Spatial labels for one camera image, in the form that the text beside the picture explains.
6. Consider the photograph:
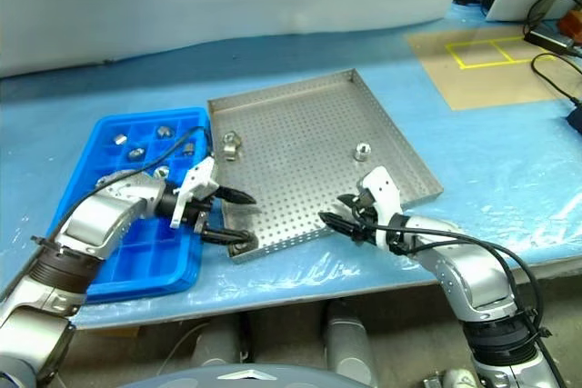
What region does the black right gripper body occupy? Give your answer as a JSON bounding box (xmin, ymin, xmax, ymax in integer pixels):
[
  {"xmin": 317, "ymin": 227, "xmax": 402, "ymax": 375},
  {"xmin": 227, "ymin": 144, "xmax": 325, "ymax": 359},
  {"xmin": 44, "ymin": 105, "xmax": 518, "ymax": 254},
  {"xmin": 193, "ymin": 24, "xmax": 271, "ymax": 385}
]
[{"xmin": 349, "ymin": 192, "xmax": 379, "ymax": 244}]

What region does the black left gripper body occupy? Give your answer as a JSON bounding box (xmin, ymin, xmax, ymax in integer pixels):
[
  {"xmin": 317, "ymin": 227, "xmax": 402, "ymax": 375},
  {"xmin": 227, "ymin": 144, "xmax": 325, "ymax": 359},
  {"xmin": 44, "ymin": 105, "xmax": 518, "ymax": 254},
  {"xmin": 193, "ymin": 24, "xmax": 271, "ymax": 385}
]
[{"xmin": 184, "ymin": 195, "xmax": 224, "ymax": 234}]

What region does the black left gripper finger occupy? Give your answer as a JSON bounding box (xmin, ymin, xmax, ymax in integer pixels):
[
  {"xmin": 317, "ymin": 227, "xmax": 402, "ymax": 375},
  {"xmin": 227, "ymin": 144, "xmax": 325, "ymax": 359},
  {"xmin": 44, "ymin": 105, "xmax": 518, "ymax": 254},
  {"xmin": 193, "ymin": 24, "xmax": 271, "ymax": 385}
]
[
  {"xmin": 203, "ymin": 229, "xmax": 258, "ymax": 246},
  {"xmin": 216, "ymin": 186, "xmax": 256, "ymax": 206}
]

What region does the blue plastic compartment tray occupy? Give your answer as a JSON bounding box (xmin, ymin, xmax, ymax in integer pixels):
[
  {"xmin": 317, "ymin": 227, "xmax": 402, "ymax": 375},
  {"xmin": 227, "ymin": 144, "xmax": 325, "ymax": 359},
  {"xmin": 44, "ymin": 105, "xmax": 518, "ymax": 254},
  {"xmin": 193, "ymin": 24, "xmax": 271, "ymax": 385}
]
[{"xmin": 47, "ymin": 107, "xmax": 215, "ymax": 305}]

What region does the perforated steel tray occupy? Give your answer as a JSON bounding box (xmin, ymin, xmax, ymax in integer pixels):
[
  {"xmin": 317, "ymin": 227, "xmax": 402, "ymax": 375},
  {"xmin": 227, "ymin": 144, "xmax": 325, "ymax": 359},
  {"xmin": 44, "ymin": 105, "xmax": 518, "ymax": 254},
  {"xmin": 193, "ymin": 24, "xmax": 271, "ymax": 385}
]
[{"xmin": 206, "ymin": 68, "xmax": 445, "ymax": 265}]

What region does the blue plastic table cover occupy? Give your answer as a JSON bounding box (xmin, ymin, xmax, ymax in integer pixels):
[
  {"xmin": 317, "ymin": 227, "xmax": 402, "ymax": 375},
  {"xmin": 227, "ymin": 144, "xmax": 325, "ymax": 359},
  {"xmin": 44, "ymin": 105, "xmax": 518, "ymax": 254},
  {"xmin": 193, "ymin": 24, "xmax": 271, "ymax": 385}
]
[{"xmin": 0, "ymin": 1, "xmax": 582, "ymax": 330}]

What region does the grey rounded cylinder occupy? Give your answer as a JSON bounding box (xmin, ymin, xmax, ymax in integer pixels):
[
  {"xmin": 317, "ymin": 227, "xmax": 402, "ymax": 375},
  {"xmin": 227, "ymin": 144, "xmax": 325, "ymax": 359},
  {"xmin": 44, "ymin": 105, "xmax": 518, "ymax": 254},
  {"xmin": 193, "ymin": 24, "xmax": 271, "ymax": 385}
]
[
  {"xmin": 325, "ymin": 303, "xmax": 378, "ymax": 373},
  {"xmin": 190, "ymin": 314, "xmax": 249, "ymax": 369}
]

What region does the grey robot torso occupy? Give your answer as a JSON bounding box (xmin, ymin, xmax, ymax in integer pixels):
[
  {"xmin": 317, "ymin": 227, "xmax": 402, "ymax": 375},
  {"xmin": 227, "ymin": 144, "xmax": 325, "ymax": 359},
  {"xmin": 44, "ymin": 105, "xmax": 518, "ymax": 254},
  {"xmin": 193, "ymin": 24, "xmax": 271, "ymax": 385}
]
[{"xmin": 115, "ymin": 363, "xmax": 378, "ymax": 388}]

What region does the brown cardboard mat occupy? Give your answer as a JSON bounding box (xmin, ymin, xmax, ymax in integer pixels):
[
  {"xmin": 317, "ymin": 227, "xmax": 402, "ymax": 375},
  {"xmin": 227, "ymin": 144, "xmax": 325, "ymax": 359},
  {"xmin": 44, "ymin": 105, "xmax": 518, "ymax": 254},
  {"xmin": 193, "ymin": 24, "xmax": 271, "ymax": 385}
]
[{"xmin": 406, "ymin": 26, "xmax": 577, "ymax": 111}]

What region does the black device at edge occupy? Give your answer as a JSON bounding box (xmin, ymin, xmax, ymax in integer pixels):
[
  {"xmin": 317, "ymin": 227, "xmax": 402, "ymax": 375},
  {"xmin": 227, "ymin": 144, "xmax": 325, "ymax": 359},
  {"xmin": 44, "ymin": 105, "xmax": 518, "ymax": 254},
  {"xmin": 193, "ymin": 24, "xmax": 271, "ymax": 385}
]
[{"xmin": 566, "ymin": 105, "xmax": 582, "ymax": 134}]

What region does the black power adapter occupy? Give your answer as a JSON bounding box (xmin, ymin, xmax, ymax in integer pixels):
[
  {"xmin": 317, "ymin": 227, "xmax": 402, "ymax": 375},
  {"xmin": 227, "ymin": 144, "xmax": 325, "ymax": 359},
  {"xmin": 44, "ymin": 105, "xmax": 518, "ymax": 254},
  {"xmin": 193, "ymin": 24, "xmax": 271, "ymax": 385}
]
[{"xmin": 522, "ymin": 28, "xmax": 582, "ymax": 57}]

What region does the orange brown block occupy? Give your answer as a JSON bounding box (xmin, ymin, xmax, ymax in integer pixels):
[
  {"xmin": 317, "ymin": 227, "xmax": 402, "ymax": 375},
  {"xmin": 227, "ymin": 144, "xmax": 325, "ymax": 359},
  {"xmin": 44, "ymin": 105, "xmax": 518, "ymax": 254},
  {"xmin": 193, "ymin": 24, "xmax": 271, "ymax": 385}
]
[{"xmin": 558, "ymin": 13, "xmax": 582, "ymax": 37}]

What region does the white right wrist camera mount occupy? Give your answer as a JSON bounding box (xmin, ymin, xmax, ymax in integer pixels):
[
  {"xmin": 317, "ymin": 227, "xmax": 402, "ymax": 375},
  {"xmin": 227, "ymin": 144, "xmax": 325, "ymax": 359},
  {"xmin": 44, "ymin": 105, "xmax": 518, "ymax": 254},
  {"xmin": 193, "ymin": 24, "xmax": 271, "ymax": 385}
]
[{"xmin": 356, "ymin": 167, "xmax": 404, "ymax": 251}]

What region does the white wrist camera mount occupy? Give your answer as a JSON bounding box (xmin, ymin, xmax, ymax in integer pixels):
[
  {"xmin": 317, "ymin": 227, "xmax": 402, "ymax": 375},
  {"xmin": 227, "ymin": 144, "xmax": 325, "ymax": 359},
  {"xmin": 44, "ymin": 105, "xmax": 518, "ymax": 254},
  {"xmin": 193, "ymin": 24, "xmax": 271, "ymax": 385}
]
[
  {"xmin": 170, "ymin": 156, "xmax": 220, "ymax": 229},
  {"xmin": 356, "ymin": 167, "xmax": 404, "ymax": 251}
]

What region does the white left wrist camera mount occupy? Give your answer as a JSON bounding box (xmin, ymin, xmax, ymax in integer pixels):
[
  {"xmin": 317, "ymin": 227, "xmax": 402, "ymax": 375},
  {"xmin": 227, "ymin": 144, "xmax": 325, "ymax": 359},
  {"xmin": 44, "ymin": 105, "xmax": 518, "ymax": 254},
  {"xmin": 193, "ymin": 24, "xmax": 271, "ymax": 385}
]
[{"xmin": 170, "ymin": 156, "xmax": 220, "ymax": 229}]

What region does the black curved cable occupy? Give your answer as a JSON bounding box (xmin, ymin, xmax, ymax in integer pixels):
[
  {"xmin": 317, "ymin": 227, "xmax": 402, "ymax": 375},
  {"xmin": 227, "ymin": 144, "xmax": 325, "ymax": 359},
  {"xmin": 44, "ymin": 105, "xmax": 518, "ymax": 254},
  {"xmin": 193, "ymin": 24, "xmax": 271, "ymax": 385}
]
[{"xmin": 530, "ymin": 52, "xmax": 582, "ymax": 105}]

